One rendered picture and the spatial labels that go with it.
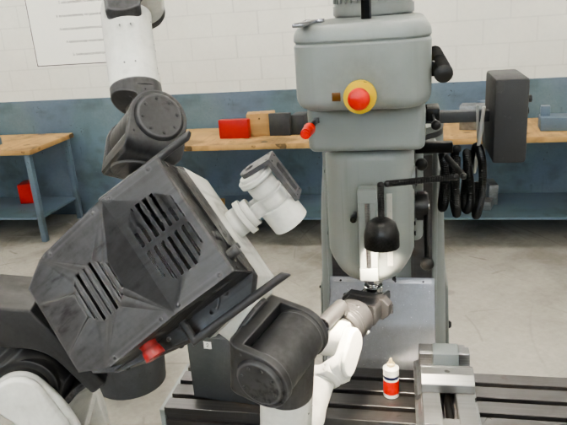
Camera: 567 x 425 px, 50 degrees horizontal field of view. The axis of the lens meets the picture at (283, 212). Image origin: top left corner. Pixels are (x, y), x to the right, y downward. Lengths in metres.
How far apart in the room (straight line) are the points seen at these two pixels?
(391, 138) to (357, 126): 0.07
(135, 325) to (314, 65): 0.58
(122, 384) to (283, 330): 2.54
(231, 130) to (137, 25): 4.18
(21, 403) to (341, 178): 0.75
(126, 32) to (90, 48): 5.19
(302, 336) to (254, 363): 0.10
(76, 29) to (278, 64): 1.98
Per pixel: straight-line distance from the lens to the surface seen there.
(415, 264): 1.90
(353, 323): 1.37
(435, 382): 1.56
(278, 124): 5.25
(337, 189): 1.35
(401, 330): 1.91
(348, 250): 1.39
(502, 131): 1.62
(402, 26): 1.16
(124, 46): 1.13
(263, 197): 1.01
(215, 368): 1.64
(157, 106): 1.03
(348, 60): 1.16
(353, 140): 1.28
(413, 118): 1.27
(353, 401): 1.65
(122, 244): 0.89
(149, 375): 3.47
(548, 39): 5.69
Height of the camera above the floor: 1.93
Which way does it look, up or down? 19 degrees down
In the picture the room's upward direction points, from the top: 4 degrees counter-clockwise
